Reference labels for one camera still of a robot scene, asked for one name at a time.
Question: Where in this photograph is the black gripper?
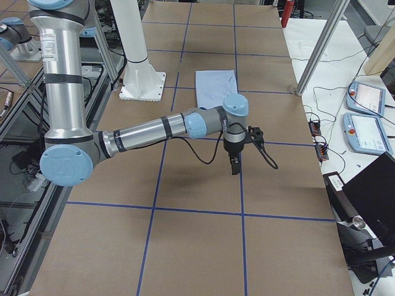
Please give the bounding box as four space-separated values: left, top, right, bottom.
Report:
223 140 244 175

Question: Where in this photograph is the light blue t-shirt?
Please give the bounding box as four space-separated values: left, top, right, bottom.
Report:
195 70 237 109

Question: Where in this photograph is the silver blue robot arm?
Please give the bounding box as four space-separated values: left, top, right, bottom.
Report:
28 1 249 187

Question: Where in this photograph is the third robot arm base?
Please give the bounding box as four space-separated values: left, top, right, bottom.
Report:
1 17 41 62

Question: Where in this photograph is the upper usb hub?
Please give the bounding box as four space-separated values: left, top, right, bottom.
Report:
308 121 322 136

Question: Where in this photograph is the usb hub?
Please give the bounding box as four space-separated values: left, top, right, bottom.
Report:
308 121 322 136
314 143 329 163

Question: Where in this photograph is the lower usb hub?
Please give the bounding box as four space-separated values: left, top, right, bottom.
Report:
314 143 329 163

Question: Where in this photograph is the lower teach pendant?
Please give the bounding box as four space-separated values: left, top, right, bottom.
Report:
343 112 393 155

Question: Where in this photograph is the teach pendant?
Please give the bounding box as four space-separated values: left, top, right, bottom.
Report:
343 112 393 155
346 81 386 116

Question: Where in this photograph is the black laptop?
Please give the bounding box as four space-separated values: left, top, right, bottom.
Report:
343 152 394 245

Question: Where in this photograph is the upper teach pendant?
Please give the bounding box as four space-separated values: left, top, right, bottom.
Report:
346 81 386 116

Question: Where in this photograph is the red fire extinguisher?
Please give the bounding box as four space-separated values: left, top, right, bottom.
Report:
281 0 294 28

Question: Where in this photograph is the wooden board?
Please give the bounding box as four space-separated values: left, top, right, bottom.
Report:
364 25 395 75

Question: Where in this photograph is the grey office chair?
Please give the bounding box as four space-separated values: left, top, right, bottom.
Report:
357 23 391 47

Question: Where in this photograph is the white power strip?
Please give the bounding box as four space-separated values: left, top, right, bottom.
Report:
26 173 46 192

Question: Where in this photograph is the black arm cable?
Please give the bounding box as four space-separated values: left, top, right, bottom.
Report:
175 122 279 170

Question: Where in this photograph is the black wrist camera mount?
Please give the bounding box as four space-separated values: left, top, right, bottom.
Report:
244 126 264 149

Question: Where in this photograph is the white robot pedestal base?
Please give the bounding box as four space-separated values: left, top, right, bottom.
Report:
110 0 166 102

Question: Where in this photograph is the black camera stand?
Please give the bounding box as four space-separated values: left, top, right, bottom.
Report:
323 172 394 284

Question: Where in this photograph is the aluminium frame post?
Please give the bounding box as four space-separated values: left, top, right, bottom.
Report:
295 0 350 96

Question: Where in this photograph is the aluminium glass enclosure frame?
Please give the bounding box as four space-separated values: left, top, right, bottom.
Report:
0 30 124 296

